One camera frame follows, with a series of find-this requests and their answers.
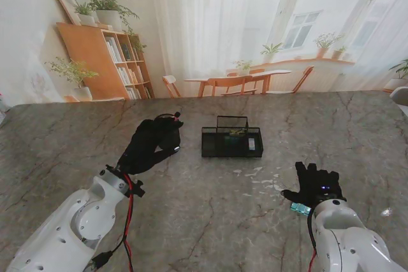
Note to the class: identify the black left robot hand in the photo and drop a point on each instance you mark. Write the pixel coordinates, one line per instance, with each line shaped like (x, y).
(146, 144)

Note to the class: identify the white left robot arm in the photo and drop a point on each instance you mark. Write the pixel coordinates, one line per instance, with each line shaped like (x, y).
(63, 227)

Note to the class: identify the clear bottle with red cap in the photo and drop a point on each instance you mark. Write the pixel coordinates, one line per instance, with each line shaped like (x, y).
(2, 106)

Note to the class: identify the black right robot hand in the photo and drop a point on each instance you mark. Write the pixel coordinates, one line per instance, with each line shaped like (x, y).
(318, 186)

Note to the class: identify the pink marker with black cap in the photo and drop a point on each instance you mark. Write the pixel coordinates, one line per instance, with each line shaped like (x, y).
(176, 115)

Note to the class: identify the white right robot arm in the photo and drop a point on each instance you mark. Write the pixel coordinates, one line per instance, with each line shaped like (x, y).
(344, 240)

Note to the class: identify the white rounded chair back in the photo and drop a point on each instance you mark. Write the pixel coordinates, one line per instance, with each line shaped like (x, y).
(401, 95)

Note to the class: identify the white eraser with teal sleeve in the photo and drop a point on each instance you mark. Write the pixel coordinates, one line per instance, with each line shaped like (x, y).
(252, 144)

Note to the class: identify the yellow sticky note pad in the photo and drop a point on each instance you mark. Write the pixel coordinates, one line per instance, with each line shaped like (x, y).
(237, 132)

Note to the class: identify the black mesh desk organizer tray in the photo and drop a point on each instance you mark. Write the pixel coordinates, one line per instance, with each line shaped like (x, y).
(213, 151)

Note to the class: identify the printed room scene backdrop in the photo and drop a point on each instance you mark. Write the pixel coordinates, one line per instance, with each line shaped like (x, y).
(223, 14)

